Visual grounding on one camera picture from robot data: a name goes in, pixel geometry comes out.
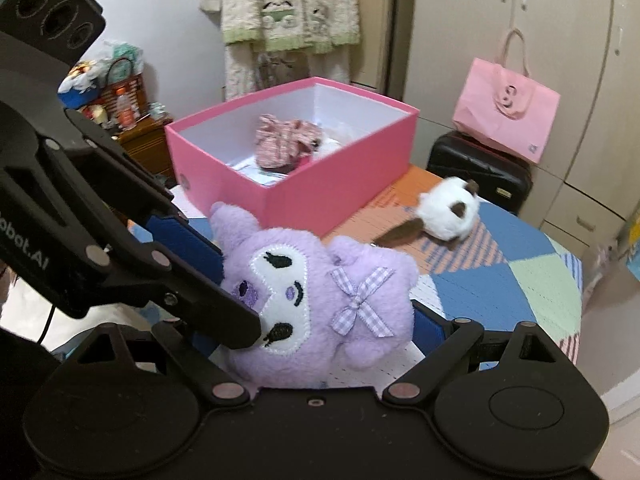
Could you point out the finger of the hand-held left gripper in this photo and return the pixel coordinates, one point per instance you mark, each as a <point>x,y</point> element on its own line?
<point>190,245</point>
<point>215,310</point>

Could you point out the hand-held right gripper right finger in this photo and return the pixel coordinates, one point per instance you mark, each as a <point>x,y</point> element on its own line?
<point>431,326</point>

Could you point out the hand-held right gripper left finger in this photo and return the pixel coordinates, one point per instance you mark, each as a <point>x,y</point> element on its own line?
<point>186,351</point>

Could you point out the purple plush toy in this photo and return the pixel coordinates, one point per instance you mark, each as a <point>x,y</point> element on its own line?
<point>320,320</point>

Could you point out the white plush toy brown ears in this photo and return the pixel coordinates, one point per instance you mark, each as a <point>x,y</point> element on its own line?
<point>442,215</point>

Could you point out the pink cardboard box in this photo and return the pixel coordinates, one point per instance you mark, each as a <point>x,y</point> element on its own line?
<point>320,185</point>

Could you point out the patchwork blanket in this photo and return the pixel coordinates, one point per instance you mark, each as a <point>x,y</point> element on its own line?
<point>500,280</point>

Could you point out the wooden cabinet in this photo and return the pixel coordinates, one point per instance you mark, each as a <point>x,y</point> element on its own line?
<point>147,147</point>

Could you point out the orange drink bottle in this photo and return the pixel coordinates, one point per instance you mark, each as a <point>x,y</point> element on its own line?
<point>125,110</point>

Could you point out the pink plaid cloth toy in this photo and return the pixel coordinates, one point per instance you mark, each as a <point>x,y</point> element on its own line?
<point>285,142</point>

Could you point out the woven basket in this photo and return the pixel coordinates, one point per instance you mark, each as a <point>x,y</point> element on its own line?
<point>140,95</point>

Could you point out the black suitcase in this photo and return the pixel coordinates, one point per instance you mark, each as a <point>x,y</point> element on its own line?
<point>470,165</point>

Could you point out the white plastic bag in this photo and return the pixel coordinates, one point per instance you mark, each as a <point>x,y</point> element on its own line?
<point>122,52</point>

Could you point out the colourful paper bag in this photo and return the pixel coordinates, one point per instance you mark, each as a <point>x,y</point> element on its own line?
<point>631,255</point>

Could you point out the pink tote bag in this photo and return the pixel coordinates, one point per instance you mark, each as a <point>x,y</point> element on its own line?
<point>505,115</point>

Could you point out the cream knitted sweater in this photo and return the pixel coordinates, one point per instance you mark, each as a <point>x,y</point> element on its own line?
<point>300,5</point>

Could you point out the beige wardrobe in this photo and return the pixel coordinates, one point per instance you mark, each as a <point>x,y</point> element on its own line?
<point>575,60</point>

